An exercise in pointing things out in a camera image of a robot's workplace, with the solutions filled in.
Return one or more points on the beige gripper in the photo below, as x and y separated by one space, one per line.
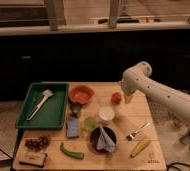
128 98

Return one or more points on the red apple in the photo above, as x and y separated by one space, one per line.
116 98

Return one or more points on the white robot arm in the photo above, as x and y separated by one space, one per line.
137 77

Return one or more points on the white cup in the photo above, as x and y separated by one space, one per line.
106 114

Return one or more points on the small metal cup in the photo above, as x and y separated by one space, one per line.
75 109

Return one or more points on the metal fork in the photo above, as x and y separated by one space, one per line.
133 134

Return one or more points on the orange bowl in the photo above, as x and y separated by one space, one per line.
81 94

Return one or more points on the yellow corn cob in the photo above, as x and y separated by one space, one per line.
140 146

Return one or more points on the dark brown bowl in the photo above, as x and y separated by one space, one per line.
94 137

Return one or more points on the blue folded cloth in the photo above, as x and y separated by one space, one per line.
105 142

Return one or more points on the blue sponge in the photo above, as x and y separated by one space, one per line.
72 127

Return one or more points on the spice bottle with dark cap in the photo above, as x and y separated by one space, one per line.
185 139

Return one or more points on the green chili pepper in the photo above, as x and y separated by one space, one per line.
72 154

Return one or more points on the green plastic tray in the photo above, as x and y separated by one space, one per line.
51 114

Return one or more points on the bunch of dark grapes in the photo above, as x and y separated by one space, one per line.
38 143

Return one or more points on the brown wooden block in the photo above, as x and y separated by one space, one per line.
33 158

